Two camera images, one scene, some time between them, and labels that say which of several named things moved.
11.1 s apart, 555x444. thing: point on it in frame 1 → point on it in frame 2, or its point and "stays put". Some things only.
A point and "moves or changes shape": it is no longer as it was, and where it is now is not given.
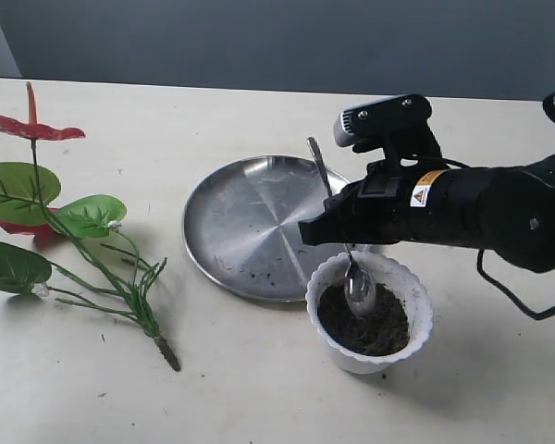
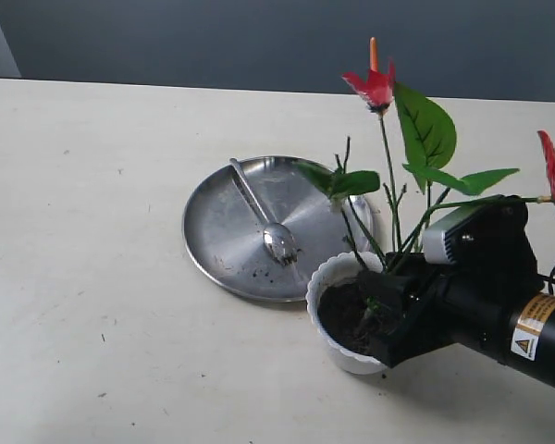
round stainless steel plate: x=241 y=227 stays put
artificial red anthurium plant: x=19 y=194 moves or changes shape
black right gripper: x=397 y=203 → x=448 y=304
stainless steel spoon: x=357 y=289 → x=277 y=239
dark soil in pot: x=383 y=332 stays put
